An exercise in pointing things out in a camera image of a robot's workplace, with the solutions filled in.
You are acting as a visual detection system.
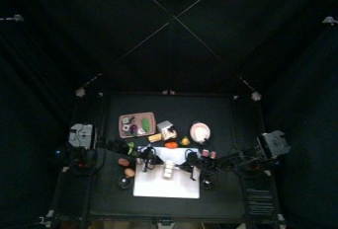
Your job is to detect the white toy sushi roll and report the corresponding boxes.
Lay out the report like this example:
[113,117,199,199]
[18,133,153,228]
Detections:
[163,159,177,180]

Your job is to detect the light orange toy food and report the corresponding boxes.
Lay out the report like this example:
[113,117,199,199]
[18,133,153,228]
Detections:
[123,167,137,179]

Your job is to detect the small black bowl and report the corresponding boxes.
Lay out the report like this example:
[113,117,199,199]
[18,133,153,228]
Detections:
[117,175,135,191]
[201,177,215,190]

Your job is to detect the yellow toy cheese block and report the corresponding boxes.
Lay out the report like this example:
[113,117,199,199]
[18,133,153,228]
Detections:
[149,133,165,143]

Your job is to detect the white cutting board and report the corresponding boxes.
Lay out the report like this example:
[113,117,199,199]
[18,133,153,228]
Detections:
[133,145,202,199]

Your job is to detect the pink white plate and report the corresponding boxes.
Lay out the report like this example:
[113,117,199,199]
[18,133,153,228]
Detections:
[189,121,213,144]

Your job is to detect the purple toy eggplant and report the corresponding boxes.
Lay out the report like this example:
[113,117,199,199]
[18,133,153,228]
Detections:
[130,123,147,136]

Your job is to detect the grey white toy box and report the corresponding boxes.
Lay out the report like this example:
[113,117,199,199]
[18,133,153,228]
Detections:
[157,119,178,141]

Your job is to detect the pink tray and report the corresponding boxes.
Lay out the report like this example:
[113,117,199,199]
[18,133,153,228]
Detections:
[118,112,158,139]

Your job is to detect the black printed label sheet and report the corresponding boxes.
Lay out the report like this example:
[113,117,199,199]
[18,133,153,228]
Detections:
[245,187,277,220]

